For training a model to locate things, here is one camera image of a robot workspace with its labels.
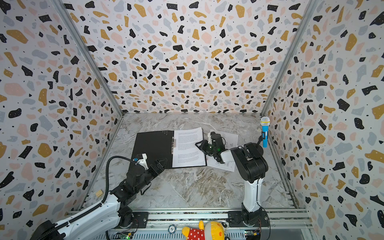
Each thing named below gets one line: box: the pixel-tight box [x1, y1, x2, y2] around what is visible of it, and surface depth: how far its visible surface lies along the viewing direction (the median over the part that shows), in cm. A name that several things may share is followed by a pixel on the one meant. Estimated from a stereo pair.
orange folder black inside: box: [131, 130, 174, 169], surface depth 108 cm
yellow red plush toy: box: [182, 220, 225, 240], surface depth 67 cm
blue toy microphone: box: [260, 116, 271, 148], surface depth 85 cm
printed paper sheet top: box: [172, 127, 206, 168], surface depth 102 cm
